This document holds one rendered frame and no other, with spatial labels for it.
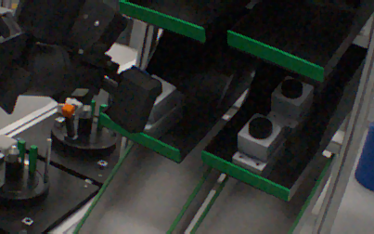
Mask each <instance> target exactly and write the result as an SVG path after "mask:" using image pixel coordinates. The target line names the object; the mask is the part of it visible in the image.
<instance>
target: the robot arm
mask: <svg viewBox="0 0 374 234"><path fill-rule="evenodd" d="M127 26H128V19H127V18H126V17H124V16H123V15H122V14H121V13H119V11H117V10H116V9H115V8H114V7H112V6H109V5H108V4H106V3H104V2H102V1H101V0H19V3H18V6H17V9H16V11H15V13H14V15H13V14H11V12H9V11H7V12H5V13H2V14H0V36H3V38H4V39H3V40H1V41H0V107H1V109H3V111H5V112H6V113H7V114H8V115H11V114H12V113H13V111H14V108H15V106H16V102H17V101H18V96H34V97H44V98H49V97H50V98H52V99H54V100H55V101H56V102H57V103H58V104H65V103H66V101H67V98H75V99H76V100H78V101H80V103H82V104H84V105H87V106H90V104H91V103H92V98H93V96H94V95H99V91H100V89H103V90H104V91H105V92H106V91H107V93H109V94H111V95H112V96H113V98H112V106H111V107H110V112H109V117H110V119H111V120H112V121H113V122H114V123H115V124H117V125H119V126H120V127H122V128H123V129H124V130H126V131H128V132H129V133H130V134H139V133H142V132H143V131H144V129H145V127H146V125H147V121H148V118H149V115H150V114H151V112H152V108H153V106H154V104H155V102H156V98H157V96H158V94H159V91H160V90H161V82H160V81H158V80H157V79H156V78H153V77H152V76H150V75H149V74H148V73H147V72H145V71H144V70H141V69H139V68H138V67H136V66H135V65H133V64H132V67H131V69H130V70H127V71H121V72H120V73H118V70H119V68H120V64H119V63H117V62H114V61H113V60H111V58H112V57H111V56H110V55H108V54H105V53H107V52H108V51H109V50H110V48H111V47H112V46H113V45H114V43H115V42H116V40H117V39H118V38H119V36H120V34H121V33H122V32H123V31H125V29H126V27H127ZM105 76H106V77H105ZM108 77H109V78H108ZM112 80H113V82H112ZM114 82H115V83H114ZM116 83H117V84H116Z"/></svg>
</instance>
